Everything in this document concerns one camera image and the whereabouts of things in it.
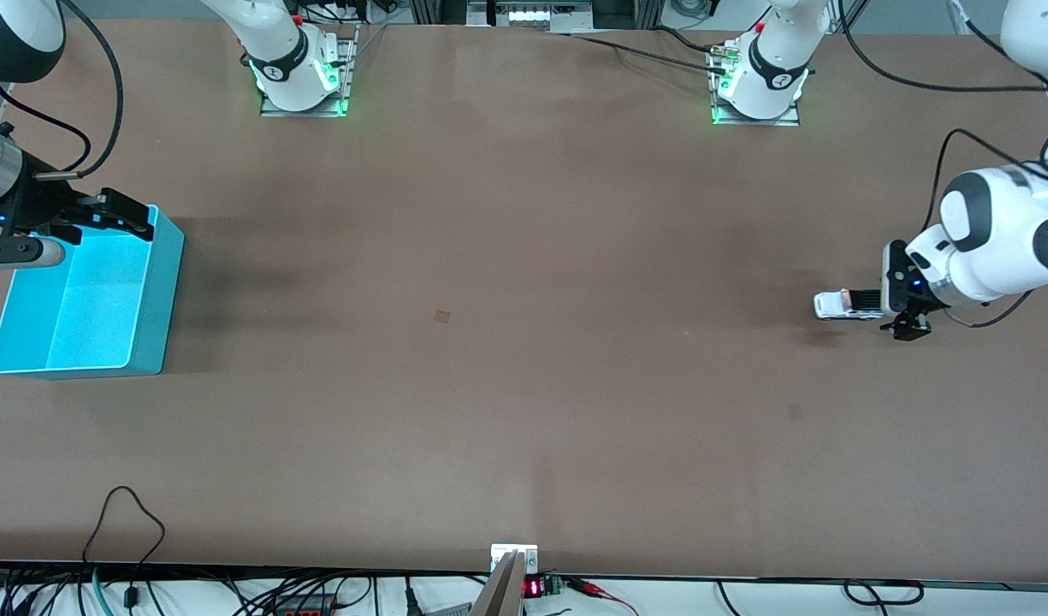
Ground white jeep toy black roof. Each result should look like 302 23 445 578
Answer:
814 288 885 323

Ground cyan plastic bin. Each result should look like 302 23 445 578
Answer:
0 204 186 379

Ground red clip leads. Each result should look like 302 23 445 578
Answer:
565 577 640 616

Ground lit electronics box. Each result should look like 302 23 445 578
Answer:
466 0 595 33

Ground grey metal bar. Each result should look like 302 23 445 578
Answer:
470 552 525 616

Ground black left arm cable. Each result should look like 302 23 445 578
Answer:
943 289 1038 330
924 128 1048 249
836 0 1048 93

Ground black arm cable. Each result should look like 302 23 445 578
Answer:
0 81 92 172
34 0 125 181
836 0 1048 93
943 289 1038 330
924 128 1048 249

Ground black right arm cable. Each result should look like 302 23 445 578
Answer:
34 0 125 181
0 81 92 172

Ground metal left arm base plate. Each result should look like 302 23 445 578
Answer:
708 43 803 128

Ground black looped cable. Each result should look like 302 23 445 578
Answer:
80 486 167 610

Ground black coiled cable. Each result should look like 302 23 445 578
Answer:
716 579 925 616

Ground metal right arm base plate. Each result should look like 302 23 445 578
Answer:
258 24 360 119

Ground thin black table cable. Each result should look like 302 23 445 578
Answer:
652 24 730 54

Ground thick black table cable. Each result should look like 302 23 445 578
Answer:
566 33 730 76

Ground white metal bracket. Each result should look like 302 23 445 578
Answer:
489 543 540 576

